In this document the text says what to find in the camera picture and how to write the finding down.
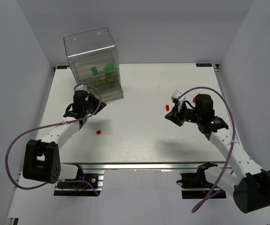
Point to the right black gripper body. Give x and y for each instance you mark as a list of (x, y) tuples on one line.
[(178, 115)]

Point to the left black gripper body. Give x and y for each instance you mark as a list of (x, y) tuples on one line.
[(93, 103)]

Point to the yellow square lego brick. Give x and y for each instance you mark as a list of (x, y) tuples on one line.
[(96, 82)]

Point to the green square lego brick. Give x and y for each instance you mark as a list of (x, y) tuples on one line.
[(94, 70)]

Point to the green long lego brick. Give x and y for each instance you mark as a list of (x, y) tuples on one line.
[(109, 68)]

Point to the clear plastic drawer container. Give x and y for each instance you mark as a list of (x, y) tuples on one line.
[(94, 48)]

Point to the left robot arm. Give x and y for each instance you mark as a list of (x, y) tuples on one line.
[(42, 157)]

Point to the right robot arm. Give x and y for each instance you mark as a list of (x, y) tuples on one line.
[(250, 184)]

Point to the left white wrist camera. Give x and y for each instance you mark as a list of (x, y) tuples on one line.
[(80, 87)]

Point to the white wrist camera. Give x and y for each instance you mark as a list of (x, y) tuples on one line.
[(80, 87), (178, 98)]

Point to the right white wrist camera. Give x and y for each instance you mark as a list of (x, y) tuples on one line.
[(178, 98)]

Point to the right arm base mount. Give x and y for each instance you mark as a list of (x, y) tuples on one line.
[(194, 185)]

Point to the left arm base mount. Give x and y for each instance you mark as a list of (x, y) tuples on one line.
[(90, 184)]

